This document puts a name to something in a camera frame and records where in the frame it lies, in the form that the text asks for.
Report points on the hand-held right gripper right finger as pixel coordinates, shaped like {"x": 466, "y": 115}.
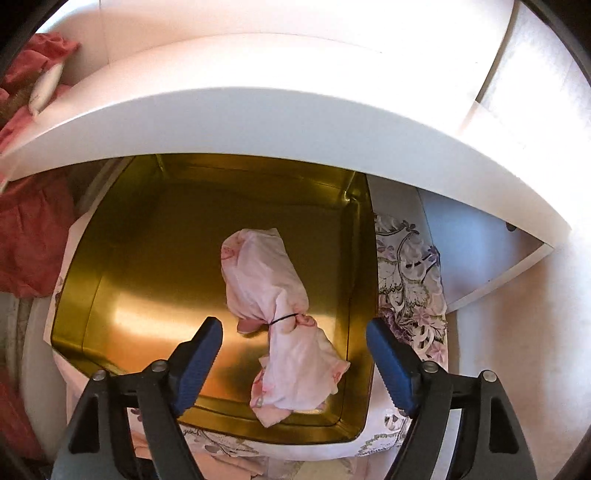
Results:
{"x": 392, "y": 369}

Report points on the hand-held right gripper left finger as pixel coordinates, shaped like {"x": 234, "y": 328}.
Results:
{"x": 198, "y": 369}

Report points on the pink floral cloth bundle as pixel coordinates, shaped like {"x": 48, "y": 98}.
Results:
{"x": 263, "y": 277}

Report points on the square metal tin box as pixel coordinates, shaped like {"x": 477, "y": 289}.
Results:
{"x": 161, "y": 230}

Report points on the white shelf unit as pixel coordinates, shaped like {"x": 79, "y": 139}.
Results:
{"x": 277, "y": 106}

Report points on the folded pink embroidered bedding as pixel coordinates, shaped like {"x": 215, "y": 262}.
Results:
{"x": 411, "y": 277}

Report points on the red cloth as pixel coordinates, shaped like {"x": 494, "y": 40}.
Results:
{"x": 16, "y": 415}
{"x": 32, "y": 240}

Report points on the white tube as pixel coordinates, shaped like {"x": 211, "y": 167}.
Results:
{"x": 45, "y": 87}

